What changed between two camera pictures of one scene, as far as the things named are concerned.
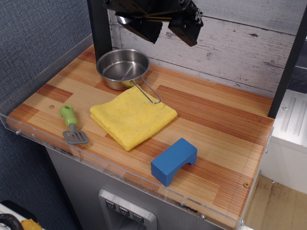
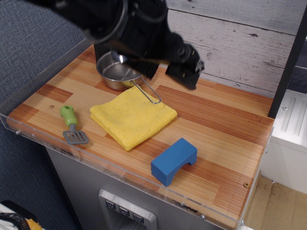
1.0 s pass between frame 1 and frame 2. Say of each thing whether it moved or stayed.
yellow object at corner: stayed
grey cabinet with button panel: stayed
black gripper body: moved
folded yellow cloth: stayed
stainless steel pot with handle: stayed
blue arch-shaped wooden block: stayed
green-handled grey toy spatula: stayed
